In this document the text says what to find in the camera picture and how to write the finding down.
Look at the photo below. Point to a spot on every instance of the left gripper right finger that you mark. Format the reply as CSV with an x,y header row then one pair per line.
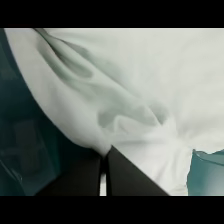
x,y
128,178

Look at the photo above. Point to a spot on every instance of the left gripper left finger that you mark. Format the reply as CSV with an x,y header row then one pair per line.
x,y
81,178

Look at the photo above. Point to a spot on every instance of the white garment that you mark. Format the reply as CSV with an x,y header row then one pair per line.
x,y
140,86

